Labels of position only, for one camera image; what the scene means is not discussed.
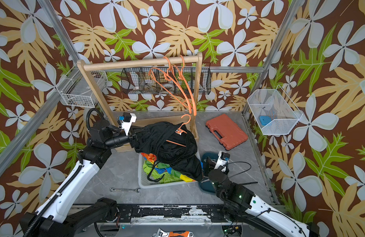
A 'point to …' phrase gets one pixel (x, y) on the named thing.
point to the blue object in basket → (265, 119)
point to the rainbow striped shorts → (163, 168)
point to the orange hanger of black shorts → (179, 130)
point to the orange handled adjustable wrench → (161, 233)
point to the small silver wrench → (136, 190)
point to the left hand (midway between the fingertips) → (148, 128)
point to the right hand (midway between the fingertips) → (208, 158)
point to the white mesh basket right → (274, 112)
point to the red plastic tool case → (227, 131)
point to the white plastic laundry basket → (143, 182)
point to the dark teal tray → (206, 186)
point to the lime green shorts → (164, 177)
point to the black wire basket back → (164, 80)
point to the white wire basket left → (76, 90)
